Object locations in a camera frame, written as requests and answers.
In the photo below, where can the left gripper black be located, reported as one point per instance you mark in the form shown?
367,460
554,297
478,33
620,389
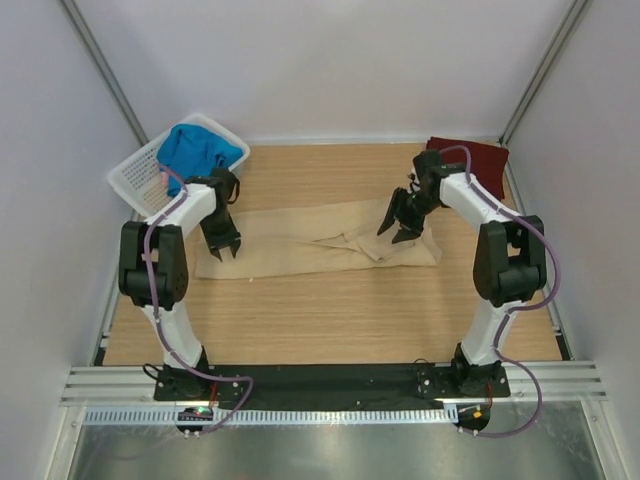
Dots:
215,241

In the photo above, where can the white plastic basket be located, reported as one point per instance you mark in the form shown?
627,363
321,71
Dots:
138,180

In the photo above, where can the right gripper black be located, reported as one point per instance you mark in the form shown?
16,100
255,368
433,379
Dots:
398,209

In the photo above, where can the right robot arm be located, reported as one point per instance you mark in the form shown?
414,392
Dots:
509,264

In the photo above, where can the slotted cable duct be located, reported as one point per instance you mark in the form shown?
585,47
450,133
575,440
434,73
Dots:
200,416

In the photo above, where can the beige t shirt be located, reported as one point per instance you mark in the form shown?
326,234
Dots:
325,238

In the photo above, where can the blue t shirt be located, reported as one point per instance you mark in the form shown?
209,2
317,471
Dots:
192,150

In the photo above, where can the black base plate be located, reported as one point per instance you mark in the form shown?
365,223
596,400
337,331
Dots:
331,388

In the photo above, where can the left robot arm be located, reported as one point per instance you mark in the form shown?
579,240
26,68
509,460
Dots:
153,273

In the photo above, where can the folded dark red shirt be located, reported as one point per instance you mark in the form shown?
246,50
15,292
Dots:
488,162

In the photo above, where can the right aluminium frame post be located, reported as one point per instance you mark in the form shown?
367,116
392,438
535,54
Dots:
558,43

